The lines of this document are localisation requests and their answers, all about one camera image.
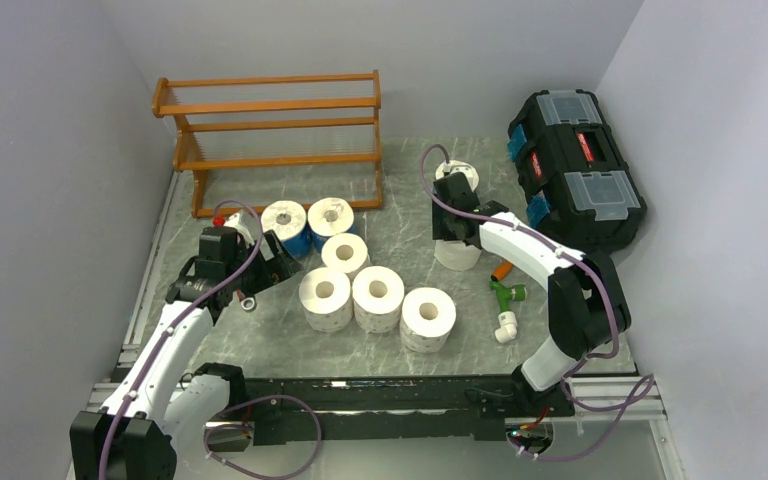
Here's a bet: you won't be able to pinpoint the white roll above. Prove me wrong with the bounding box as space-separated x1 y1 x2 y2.
298 267 353 333
352 266 405 333
399 287 457 353
321 233 371 280

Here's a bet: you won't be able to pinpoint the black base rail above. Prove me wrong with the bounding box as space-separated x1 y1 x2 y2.
209 374 575 446

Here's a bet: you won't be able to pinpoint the purple cable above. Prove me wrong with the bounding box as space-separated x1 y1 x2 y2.
419 143 656 464
97 199 266 480

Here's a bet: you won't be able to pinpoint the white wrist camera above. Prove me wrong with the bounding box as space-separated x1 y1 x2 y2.
435 160 475 180
212 210 261 245

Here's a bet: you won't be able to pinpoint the blue wrapped roll middle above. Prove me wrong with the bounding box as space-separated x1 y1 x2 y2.
307 197 355 238

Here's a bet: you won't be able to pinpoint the green and white pipe fitting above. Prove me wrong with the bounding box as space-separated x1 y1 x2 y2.
489 280 527 344

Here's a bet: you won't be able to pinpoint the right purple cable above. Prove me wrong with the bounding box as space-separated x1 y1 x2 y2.
419 143 656 464

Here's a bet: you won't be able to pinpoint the blue wrapped roll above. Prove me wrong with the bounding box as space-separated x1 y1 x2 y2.
434 159 480 192
307 197 355 238
261 200 312 258

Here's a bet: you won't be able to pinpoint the orange wooden two-tier shelf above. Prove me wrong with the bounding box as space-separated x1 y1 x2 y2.
151 70 383 218

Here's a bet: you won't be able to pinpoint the red handled tool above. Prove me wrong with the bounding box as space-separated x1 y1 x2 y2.
237 291 257 312

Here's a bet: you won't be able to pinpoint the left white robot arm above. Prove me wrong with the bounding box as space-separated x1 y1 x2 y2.
69 226 302 479

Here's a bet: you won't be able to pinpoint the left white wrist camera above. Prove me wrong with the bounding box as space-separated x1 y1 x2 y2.
212 210 261 245

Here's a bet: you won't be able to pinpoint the blue wrapped roll left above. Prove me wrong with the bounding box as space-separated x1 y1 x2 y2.
261 200 312 258

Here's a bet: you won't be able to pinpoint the white roll sideways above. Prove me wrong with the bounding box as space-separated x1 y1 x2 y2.
434 240 481 272

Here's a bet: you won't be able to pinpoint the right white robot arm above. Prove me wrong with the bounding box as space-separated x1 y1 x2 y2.
423 172 631 415

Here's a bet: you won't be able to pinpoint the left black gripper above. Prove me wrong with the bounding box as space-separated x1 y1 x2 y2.
225 230 303 299

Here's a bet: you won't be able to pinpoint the blue wrapped roll far right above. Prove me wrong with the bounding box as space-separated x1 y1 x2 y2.
434 159 480 192

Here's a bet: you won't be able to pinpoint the black plastic toolbox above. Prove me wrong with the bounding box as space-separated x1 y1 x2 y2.
508 89 647 253

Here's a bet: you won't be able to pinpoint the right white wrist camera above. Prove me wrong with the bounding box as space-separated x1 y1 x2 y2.
435 160 475 180

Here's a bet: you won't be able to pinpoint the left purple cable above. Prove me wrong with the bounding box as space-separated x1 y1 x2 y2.
97 199 266 480

